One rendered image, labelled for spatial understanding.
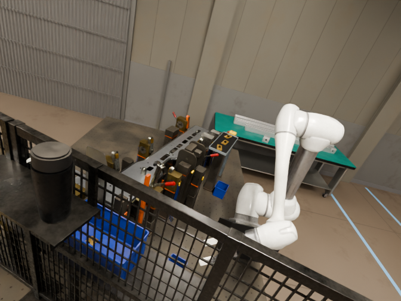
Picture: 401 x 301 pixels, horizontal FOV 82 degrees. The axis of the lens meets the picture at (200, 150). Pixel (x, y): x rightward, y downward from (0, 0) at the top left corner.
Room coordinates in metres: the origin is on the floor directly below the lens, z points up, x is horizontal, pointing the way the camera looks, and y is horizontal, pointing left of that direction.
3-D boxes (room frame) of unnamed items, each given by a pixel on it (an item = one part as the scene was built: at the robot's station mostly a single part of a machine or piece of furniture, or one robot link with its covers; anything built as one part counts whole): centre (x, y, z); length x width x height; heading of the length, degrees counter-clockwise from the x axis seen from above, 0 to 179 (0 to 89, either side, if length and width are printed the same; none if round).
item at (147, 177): (0.91, 0.21, 0.95); 0.03 x 0.01 x 0.50; 165
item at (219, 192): (1.59, -0.26, 0.75); 0.11 x 0.10 x 0.09; 165
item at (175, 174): (1.16, 0.09, 0.88); 0.11 x 0.07 x 0.37; 75
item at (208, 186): (1.63, -0.16, 0.92); 0.10 x 0.08 x 0.45; 165
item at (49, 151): (0.37, 0.29, 1.52); 0.07 x 0.07 x 0.18
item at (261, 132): (3.44, -1.16, 0.40); 2.17 x 0.81 x 0.80; 95
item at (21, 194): (0.41, 0.39, 1.46); 0.36 x 0.15 x 0.18; 75
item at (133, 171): (1.52, 0.22, 1.00); 1.38 x 0.22 x 0.02; 165
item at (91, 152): (0.79, 0.42, 1.17); 0.12 x 0.01 x 0.34; 75
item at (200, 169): (1.29, -0.05, 0.89); 0.09 x 0.08 x 0.38; 75
